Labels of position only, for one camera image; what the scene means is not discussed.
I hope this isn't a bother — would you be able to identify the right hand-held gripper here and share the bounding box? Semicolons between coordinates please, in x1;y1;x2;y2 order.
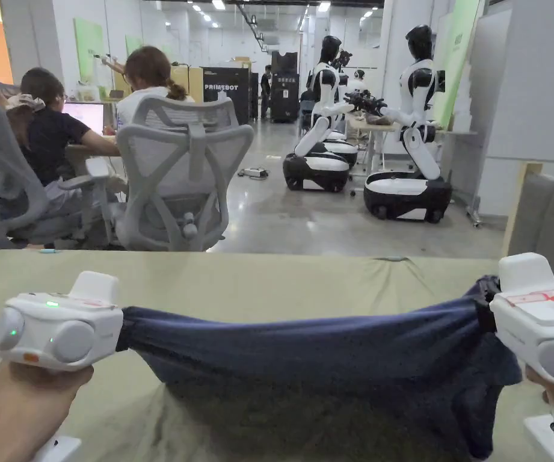
476;252;554;462

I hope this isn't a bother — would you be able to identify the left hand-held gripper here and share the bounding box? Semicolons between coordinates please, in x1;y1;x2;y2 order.
0;271;131;462

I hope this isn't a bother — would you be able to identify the dark blue shirt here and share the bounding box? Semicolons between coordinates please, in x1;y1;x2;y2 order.
122;274;523;460

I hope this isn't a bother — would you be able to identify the person's left hand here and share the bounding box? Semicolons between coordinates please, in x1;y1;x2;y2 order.
0;358;94;462

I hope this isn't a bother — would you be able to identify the grey padded headboard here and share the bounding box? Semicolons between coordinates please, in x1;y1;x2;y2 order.
502;163;554;285

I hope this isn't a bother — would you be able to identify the wooden desk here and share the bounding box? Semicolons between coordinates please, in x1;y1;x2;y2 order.
64;135;125;179

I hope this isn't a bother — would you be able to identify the computer monitor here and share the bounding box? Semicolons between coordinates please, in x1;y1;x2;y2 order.
62;101;106;137

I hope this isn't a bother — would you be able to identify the white black humanoid robot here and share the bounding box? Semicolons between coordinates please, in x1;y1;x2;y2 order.
327;48;360;169
363;23;454;224
283;35;359;193

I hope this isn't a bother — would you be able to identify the wooden work table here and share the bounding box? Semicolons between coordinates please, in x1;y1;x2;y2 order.
346;111;405;175

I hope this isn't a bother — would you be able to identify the black cabinet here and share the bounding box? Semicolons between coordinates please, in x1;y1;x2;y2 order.
269;51;301;123
199;66;251;127

